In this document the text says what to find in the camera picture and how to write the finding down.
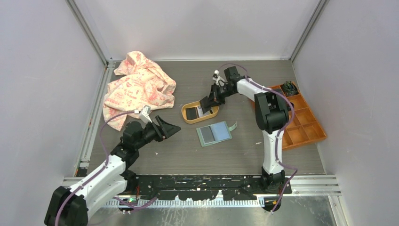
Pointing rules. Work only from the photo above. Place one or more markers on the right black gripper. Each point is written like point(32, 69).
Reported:
point(215, 95)

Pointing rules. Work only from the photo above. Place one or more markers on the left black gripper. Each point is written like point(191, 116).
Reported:
point(163, 130)

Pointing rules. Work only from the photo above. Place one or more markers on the black credit card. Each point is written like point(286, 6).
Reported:
point(192, 113)

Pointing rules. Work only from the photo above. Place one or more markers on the yellow oval tray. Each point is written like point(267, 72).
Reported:
point(202, 116)

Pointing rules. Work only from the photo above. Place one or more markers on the green card holder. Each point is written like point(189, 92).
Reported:
point(221, 131)

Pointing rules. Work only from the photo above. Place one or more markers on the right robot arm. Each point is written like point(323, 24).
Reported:
point(271, 115)

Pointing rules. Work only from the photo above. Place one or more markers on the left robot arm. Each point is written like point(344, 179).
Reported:
point(75, 205)

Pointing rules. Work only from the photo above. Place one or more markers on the pink patterned cloth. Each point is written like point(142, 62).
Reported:
point(141, 82)

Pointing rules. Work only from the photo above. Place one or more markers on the dark rolled item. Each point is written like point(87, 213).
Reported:
point(289, 89)

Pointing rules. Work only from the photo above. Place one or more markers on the orange compartment organizer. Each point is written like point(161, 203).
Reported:
point(304, 129)

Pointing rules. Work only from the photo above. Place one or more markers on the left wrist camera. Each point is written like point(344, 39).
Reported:
point(144, 114)

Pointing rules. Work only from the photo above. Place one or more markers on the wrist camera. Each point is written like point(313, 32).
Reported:
point(144, 114)
point(219, 81)

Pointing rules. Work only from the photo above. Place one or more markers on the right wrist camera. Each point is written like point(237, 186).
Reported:
point(219, 81)

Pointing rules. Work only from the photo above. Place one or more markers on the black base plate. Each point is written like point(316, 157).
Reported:
point(203, 187)

